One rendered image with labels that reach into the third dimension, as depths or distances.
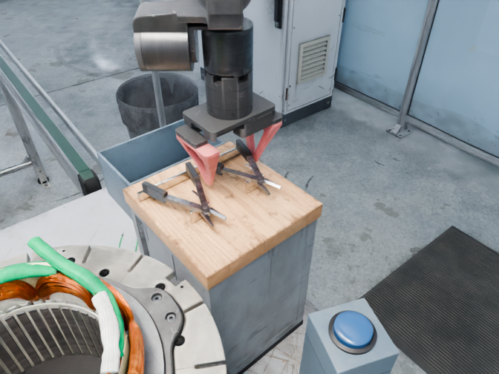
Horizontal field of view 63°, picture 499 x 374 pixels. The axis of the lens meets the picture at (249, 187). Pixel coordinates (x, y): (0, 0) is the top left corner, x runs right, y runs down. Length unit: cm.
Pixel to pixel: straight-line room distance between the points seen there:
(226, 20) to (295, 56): 217
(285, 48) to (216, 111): 206
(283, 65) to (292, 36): 17
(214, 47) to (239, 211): 21
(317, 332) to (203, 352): 14
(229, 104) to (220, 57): 6
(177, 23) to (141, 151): 30
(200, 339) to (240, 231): 17
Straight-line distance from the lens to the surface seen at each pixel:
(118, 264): 45
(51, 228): 101
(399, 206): 227
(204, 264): 47
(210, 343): 38
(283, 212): 53
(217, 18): 43
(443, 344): 178
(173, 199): 52
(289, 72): 260
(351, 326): 46
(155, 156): 73
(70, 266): 38
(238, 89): 48
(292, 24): 250
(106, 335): 33
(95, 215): 100
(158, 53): 47
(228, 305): 54
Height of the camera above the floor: 142
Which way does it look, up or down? 39 degrees down
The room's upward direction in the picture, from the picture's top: straight up
